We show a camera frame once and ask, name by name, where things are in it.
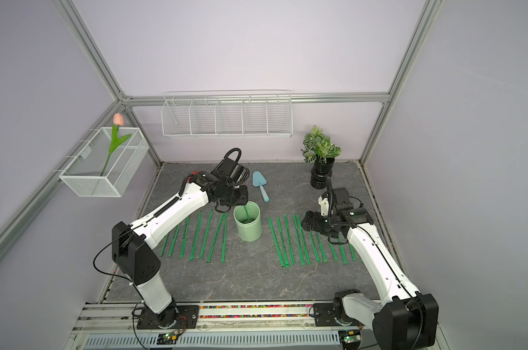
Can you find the fourteenth green straw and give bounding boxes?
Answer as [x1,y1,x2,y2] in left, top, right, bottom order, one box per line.
[199,210,214,259]

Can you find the thirteenth green straw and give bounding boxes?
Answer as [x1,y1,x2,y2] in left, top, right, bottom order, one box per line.
[207,214,225,263]

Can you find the nineteenth green straw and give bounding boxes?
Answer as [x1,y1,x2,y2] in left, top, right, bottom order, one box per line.
[244,205,251,223]

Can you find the light green metal cup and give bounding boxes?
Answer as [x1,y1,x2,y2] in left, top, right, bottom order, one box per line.
[233,201,262,242]

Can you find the twelfth green straw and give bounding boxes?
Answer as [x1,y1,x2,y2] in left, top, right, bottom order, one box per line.
[220,213,228,263]

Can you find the sixteenth green straw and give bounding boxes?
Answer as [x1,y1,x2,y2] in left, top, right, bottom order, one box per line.
[179,217,190,258]

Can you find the fifteenth green straw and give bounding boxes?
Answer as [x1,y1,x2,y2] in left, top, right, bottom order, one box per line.
[189,211,204,261]

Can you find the eighteenth green straw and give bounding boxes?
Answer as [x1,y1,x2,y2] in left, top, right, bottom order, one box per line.
[160,233,169,256]

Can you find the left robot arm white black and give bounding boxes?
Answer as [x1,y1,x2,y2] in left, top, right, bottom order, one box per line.
[111,156,250,319]

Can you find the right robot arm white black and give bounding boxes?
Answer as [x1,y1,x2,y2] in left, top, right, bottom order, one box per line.
[302,186,439,349]

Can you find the light blue garden trowel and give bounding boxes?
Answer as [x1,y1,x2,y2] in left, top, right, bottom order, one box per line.
[252,171,270,203]

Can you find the green plant in black pot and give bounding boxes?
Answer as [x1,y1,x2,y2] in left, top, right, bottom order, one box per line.
[301,125,341,189]

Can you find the pink artificial tulip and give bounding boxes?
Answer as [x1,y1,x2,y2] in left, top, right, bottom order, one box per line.
[100,113,131,176]

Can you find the white mesh side basket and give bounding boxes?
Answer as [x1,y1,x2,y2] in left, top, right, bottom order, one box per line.
[58,126,149,198]

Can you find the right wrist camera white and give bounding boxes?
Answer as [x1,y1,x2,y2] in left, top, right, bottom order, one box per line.
[318,193,330,217]

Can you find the white wire wall shelf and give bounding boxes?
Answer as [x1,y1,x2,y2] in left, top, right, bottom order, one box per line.
[161,90,293,139]

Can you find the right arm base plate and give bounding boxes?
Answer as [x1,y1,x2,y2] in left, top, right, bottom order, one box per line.
[310,303,360,328]

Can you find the white vented cable duct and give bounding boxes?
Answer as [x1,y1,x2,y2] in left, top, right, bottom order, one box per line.
[83,330,341,349]

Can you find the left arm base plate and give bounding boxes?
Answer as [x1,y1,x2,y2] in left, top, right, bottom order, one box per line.
[137,305,200,330]

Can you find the aluminium front rail frame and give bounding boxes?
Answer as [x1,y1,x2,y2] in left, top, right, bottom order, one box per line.
[65,300,379,349]

